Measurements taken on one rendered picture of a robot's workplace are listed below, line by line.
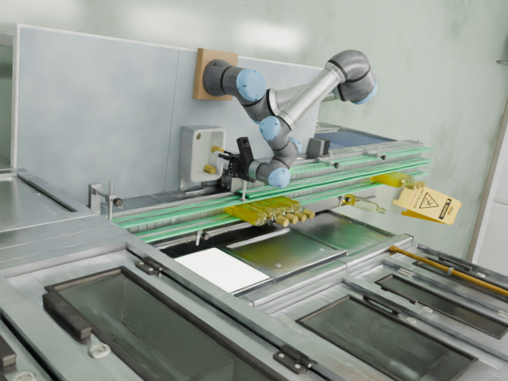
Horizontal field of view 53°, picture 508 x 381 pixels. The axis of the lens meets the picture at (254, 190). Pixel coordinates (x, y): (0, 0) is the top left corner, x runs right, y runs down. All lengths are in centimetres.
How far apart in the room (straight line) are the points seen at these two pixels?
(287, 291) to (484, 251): 651
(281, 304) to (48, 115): 101
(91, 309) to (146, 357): 18
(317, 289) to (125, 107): 98
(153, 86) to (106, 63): 22
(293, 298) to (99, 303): 96
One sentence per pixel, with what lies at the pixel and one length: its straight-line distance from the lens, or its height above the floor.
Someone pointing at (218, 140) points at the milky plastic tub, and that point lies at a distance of 220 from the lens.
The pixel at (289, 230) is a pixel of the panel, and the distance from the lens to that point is 238.
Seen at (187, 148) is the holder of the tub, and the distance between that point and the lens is 211.
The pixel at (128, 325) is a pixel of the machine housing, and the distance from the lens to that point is 96.
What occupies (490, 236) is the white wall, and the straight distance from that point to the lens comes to 813.
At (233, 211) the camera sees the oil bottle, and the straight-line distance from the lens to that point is 219.
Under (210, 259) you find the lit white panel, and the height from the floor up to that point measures 107.
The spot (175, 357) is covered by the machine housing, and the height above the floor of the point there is 184.
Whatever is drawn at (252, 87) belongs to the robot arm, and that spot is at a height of 101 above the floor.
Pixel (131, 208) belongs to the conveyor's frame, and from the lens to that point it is 195.
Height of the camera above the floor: 239
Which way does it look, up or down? 40 degrees down
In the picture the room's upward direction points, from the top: 112 degrees clockwise
